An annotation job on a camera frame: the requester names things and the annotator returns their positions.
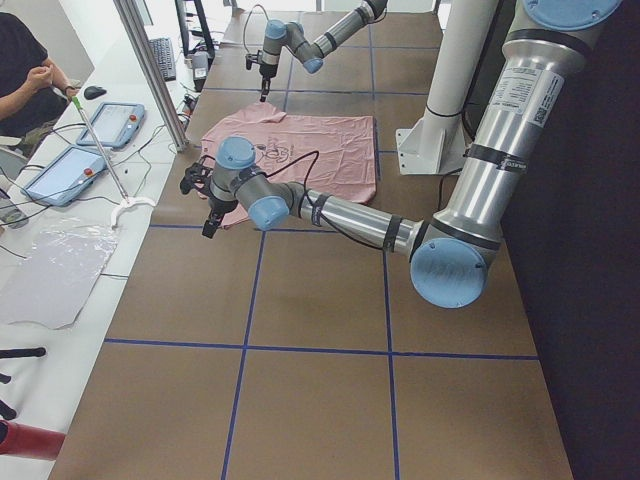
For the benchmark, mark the aluminium frame post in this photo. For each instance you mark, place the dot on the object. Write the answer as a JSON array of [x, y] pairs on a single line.
[[134, 27]]

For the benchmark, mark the far blue teach pendant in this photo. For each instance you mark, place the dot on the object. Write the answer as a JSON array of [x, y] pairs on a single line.
[[117, 123]]

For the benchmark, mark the red cylinder object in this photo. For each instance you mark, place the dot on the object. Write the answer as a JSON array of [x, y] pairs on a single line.
[[30, 442]]

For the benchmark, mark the white hook reaching stick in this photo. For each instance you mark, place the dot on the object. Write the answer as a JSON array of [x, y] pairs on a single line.
[[127, 201]]

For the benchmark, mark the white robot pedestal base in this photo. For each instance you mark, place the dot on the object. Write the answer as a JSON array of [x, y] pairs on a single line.
[[436, 145]]

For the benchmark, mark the blue teach pendant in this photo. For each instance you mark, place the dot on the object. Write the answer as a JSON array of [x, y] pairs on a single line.
[[66, 177], [117, 123]]

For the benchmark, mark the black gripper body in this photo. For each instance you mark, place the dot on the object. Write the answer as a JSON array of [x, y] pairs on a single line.
[[217, 205], [266, 74]]

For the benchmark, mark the black monitor stand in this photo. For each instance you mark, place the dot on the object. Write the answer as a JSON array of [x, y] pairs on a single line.
[[203, 31]]

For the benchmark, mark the grey cardboard in plastic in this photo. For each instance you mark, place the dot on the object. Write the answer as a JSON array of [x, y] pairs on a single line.
[[53, 283]]

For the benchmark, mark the seated person black shirt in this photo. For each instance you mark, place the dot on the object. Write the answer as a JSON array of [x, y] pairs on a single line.
[[34, 90]]

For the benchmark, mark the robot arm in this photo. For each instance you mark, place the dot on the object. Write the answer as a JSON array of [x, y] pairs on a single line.
[[450, 253], [310, 54]]

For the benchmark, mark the black computer mouse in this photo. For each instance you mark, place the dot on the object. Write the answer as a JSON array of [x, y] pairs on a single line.
[[94, 92]]

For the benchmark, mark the near blue teach pendant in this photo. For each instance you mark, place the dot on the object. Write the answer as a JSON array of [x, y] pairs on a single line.
[[66, 177]]

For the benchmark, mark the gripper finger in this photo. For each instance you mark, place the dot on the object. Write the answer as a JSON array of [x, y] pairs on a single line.
[[212, 224], [265, 89]]

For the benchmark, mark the black tripod leg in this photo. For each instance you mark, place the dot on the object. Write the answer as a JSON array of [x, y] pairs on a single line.
[[36, 352]]

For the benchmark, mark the pink Snoopy t-shirt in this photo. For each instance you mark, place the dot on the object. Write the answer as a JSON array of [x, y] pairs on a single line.
[[332, 154]]

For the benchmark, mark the black keyboard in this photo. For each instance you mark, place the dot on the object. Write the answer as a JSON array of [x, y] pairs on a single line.
[[162, 50]]

